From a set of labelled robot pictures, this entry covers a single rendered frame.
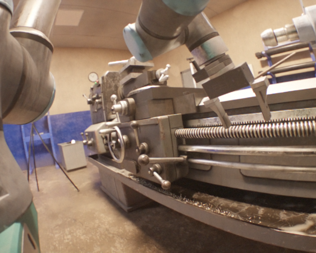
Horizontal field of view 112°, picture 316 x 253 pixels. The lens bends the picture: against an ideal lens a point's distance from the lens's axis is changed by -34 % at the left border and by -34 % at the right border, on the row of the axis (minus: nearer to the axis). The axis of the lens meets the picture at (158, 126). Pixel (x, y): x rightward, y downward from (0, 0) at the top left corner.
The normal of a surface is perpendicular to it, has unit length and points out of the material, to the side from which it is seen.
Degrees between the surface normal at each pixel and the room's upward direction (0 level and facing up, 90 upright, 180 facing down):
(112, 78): 90
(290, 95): 90
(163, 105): 90
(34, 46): 98
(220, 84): 114
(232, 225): 90
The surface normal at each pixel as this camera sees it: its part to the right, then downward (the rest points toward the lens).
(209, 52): -0.37, 0.38
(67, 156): 0.68, -0.07
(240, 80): -0.69, 0.53
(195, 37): -0.54, 0.48
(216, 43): 0.09, 0.13
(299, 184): -0.79, 0.14
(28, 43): 0.84, 0.04
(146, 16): -0.79, 0.57
